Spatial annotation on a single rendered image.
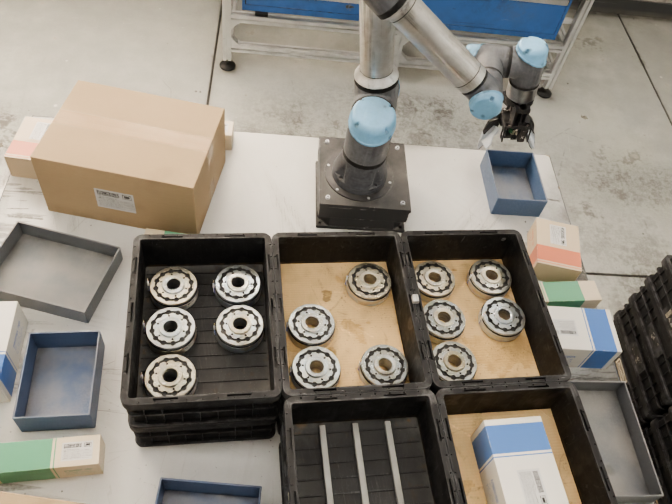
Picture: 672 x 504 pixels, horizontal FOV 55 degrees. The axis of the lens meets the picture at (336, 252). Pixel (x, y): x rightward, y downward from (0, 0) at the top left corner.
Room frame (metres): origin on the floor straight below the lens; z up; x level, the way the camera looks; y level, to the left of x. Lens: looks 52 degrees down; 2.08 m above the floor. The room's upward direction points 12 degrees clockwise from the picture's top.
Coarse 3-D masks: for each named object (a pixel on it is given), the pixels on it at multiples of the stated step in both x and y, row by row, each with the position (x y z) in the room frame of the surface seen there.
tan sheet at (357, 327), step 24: (288, 264) 0.90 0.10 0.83; (312, 264) 0.92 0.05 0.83; (336, 264) 0.93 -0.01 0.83; (384, 264) 0.96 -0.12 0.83; (288, 288) 0.84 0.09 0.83; (312, 288) 0.85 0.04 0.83; (336, 288) 0.86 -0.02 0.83; (288, 312) 0.77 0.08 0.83; (336, 312) 0.80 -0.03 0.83; (360, 312) 0.81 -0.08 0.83; (384, 312) 0.82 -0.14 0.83; (336, 336) 0.74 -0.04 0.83; (360, 336) 0.75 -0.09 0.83; (384, 336) 0.76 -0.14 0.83; (288, 360) 0.65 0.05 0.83; (360, 360) 0.69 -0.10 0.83; (360, 384) 0.63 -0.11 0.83
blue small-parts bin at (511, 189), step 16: (496, 160) 1.52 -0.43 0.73; (512, 160) 1.53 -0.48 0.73; (528, 160) 1.54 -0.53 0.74; (496, 176) 1.48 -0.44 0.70; (512, 176) 1.49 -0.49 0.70; (528, 176) 1.50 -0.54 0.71; (496, 192) 1.34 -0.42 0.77; (512, 192) 1.42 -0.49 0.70; (528, 192) 1.44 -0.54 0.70; (544, 192) 1.38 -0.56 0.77; (496, 208) 1.32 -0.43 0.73; (512, 208) 1.33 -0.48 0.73; (528, 208) 1.34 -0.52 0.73
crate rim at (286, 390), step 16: (272, 240) 0.89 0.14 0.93; (400, 240) 0.96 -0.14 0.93; (400, 256) 0.92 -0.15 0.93; (416, 320) 0.76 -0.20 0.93; (416, 336) 0.72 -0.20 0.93; (288, 368) 0.59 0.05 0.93; (288, 384) 0.55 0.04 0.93; (384, 384) 0.59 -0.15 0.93; (400, 384) 0.60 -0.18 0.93; (416, 384) 0.61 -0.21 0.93
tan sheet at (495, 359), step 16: (464, 272) 0.99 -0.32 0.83; (464, 288) 0.94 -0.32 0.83; (464, 304) 0.89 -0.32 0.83; (480, 304) 0.90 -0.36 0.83; (464, 336) 0.80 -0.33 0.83; (480, 336) 0.81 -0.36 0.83; (480, 352) 0.77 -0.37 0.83; (496, 352) 0.78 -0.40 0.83; (512, 352) 0.79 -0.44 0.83; (528, 352) 0.80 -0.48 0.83; (480, 368) 0.73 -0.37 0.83; (496, 368) 0.74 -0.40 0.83; (512, 368) 0.75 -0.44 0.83; (528, 368) 0.75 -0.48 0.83
